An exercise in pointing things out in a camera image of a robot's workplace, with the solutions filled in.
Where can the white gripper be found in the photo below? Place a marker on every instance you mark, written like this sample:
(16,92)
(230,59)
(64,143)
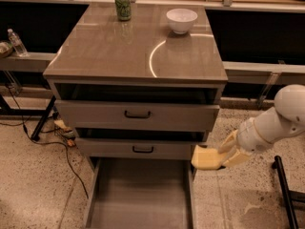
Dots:
(249,137)

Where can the yellow sponge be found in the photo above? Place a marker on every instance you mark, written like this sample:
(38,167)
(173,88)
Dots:
(207,158)

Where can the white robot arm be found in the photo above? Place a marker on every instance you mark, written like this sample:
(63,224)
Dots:
(286,118)

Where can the grey drawer cabinet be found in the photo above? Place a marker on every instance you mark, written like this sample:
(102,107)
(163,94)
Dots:
(138,61)

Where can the grey bottom drawer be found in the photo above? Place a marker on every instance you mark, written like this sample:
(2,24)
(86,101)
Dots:
(133,193)

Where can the grey drawer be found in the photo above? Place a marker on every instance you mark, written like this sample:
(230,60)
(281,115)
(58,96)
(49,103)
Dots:
(98,147)
(138,116)
(133,193)

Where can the grey top drawer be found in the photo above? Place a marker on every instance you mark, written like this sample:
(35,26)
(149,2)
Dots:
(138,116)

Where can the grey middle drawer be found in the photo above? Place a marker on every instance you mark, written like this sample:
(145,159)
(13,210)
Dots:
(98,147)

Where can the black metal stand leg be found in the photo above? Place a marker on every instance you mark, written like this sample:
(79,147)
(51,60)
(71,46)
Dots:
(289,196)

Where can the white bowl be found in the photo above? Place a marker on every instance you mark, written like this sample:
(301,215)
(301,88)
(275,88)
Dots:
(181,20)

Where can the power strip on floor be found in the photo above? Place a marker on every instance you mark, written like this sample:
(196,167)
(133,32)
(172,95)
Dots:
(65,132)

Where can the green soda can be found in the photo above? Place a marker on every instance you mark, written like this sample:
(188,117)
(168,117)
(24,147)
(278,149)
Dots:
(123,9)

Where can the black table leg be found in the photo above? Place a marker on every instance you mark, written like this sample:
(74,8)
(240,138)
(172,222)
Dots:
(41,122)

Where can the grey side shelf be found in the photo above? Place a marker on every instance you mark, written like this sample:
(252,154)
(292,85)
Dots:
(35,62)

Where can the clear plastic water bottle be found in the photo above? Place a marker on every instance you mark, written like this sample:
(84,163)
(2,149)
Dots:
(17,43)

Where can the brown bowl on shelf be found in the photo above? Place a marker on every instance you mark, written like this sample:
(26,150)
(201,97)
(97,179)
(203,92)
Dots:
(6,49)

